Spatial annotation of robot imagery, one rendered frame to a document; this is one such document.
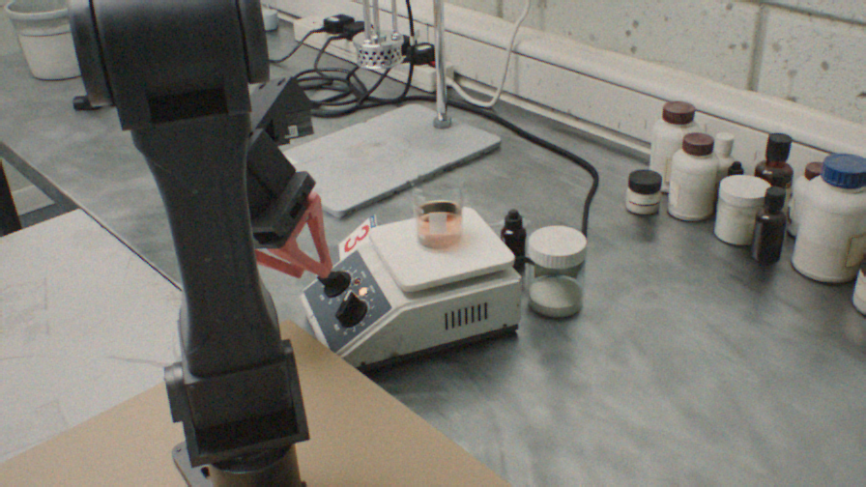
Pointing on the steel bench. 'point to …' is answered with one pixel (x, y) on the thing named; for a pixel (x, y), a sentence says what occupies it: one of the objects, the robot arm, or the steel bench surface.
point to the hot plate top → (476, 238)
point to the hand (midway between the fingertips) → (310, 267)
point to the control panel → (321, 307)
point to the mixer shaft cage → (378, 41)
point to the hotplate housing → (430, 316)
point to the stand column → (440, 67)
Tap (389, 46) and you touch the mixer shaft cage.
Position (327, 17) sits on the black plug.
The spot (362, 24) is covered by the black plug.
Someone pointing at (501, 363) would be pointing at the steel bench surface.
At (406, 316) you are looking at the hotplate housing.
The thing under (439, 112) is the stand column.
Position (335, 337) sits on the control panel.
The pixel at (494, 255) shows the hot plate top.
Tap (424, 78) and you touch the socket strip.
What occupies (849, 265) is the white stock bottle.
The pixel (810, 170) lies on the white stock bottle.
